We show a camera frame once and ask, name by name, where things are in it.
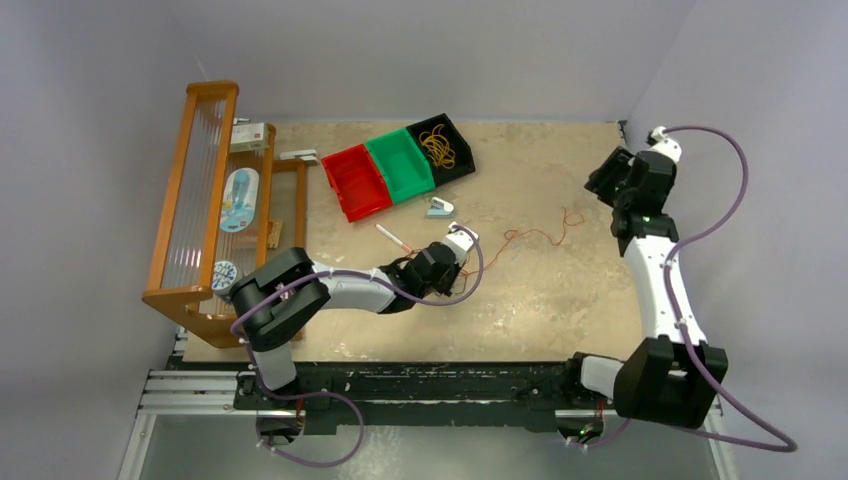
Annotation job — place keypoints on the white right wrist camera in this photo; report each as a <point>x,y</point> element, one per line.
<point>660,141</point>

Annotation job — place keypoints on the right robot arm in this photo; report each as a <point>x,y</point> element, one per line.
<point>659,382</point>

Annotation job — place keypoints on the black plastic bin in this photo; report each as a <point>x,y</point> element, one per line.
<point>446,151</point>

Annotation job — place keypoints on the silver marker pink cap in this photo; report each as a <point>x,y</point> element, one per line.
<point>394,239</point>

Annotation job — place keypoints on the green plastic bin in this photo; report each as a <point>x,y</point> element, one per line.
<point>402,165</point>

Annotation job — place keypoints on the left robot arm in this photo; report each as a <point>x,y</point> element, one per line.
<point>276,301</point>

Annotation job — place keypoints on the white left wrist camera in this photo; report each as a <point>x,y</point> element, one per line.
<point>460,240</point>

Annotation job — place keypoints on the small white red box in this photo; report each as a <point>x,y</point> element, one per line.
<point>246,137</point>

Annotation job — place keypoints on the wooden rack frame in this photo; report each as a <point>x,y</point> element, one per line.
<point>189,239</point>

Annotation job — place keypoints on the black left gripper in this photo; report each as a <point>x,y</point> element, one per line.
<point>455,271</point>

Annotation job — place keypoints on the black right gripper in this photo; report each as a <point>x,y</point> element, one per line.
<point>615,164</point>

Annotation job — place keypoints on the white stapler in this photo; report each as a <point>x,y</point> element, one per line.
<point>440,208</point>

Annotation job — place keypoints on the round blue patterned object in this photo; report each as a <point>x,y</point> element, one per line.
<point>225,274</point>

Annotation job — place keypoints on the blue packaged item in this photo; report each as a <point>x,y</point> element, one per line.
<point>239,200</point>

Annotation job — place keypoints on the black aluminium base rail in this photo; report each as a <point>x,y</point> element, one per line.
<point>538,397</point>

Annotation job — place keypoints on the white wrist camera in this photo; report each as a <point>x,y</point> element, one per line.
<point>460,240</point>
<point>660,141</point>

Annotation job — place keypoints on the red plastic bin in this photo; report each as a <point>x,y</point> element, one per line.
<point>357,182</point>

